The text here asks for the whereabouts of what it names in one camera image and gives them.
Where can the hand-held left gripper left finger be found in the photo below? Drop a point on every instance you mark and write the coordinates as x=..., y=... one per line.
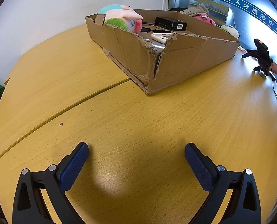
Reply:
x=73, y=168

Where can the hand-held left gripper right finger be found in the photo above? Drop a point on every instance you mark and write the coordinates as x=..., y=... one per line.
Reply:
x=199, y=168

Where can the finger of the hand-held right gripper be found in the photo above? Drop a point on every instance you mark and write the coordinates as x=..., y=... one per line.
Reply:
x=250, y=53
x=258, y=68

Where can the brown cardboard box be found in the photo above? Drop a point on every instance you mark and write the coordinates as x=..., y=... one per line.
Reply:
x=180, y=60

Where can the black charger box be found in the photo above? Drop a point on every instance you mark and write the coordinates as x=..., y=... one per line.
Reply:
x=171, y=23

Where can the grey folding phone stand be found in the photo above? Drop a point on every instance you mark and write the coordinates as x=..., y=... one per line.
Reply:
x=157, y=46

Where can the white phone case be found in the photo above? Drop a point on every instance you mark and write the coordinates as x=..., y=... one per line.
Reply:
x=158, y=36

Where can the teal and pink plush toy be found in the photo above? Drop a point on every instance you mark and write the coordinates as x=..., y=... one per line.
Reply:
x=119, y=14

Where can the panda plush toy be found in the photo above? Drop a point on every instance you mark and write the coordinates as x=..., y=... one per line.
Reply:
x=229, y=30

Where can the blue window banner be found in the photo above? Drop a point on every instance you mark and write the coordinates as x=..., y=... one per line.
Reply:
x=246, y=4

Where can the beige cloth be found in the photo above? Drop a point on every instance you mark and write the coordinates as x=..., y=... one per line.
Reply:
x=197, y=9

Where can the dark cloth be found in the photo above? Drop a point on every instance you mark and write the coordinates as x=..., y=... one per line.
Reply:
x=175, y=10

